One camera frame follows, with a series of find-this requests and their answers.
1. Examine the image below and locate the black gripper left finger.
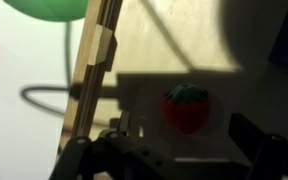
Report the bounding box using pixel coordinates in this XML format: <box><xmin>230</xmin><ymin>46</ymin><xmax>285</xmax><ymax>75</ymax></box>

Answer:
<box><xmin>49</xmin><ymin>110</ymin><xmax>142</xmax><ymax>180</ymax></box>

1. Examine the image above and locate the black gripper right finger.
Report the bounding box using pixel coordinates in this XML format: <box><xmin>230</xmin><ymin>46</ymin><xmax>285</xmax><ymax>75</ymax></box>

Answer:
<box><xmin>228</xmin><ymin>112</ymin><xmax>288</xmax><ymax>180</ymax></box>

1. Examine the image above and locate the red toy strawberry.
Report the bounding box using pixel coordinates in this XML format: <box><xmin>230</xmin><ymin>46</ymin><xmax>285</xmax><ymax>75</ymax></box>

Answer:
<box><xmin>162</xmin><ymin>83</ymin><xmax>212</xmax><ymax>135</ymax></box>

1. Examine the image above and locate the wooden slatted tray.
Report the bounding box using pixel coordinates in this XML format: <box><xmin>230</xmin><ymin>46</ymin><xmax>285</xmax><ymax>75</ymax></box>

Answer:
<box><xmin>57</xmin><ymin>0</ymin><xmax>288</xmax><ymax>180</ymax></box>

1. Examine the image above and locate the green translucent plastic bowl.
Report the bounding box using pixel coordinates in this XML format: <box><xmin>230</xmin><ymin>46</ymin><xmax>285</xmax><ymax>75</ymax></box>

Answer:
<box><xmin>3</xmin><ymin>0</ymin><xmax>89</xmax><ymax>23</ymax></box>

